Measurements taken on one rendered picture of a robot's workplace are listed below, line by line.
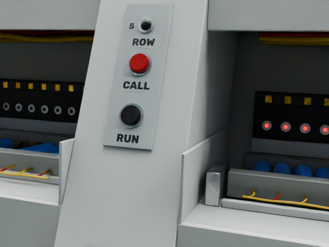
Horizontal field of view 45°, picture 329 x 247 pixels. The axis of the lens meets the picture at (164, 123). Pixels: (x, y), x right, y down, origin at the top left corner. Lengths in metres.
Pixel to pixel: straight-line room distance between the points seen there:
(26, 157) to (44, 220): 0.09
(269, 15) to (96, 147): 0.17
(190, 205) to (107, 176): 0.07
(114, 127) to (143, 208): 0.07
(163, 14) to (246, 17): 0.07
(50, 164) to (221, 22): 0.20
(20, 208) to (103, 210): 0.07
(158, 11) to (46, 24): 0.12
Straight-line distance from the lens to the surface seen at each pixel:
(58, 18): 0.39
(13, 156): 0.42
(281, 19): 0.33
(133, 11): 0.35
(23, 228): 0.35
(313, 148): 0.46
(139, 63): 0.32
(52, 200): 0.34
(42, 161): 0.40
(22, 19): 0.42
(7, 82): 0.59
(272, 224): 0.31
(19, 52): 0.66
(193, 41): 0.32
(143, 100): 0.31
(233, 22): 0.34
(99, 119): 0.32
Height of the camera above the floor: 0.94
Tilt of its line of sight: 12 degrees up
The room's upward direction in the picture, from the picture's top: 8 degrees clockwise
